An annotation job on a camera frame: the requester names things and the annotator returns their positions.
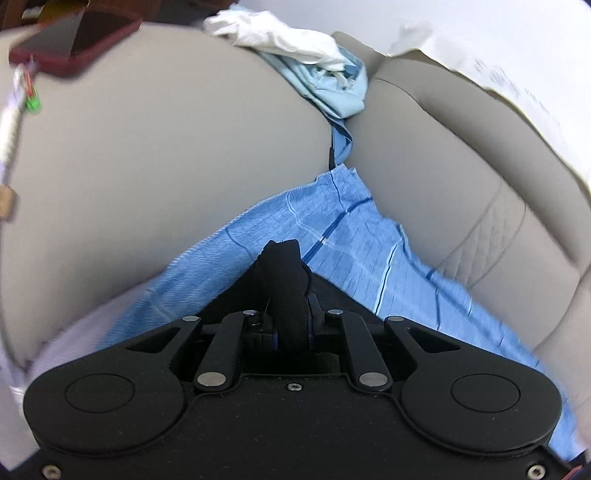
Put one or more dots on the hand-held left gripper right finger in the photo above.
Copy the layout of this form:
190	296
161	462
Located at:
353	344

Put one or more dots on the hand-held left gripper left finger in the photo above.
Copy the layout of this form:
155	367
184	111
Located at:
229	344

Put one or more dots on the black pants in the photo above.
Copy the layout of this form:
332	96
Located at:
284	277

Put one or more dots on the blue striped blanket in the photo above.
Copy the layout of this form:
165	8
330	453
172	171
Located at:
351	249

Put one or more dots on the pale lilac sheet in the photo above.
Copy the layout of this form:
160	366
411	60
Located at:
69	332

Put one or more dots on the beige sofa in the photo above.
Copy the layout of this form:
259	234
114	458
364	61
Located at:
161	161

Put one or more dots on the light blue cloth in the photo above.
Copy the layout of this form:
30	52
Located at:
337	97

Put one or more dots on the white cloth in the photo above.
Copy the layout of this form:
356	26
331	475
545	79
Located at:
286	39

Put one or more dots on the cream printed sofa cover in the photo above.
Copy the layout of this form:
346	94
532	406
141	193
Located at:
531	78

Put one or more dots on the dark red phone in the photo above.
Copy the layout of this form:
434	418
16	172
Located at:
78	41

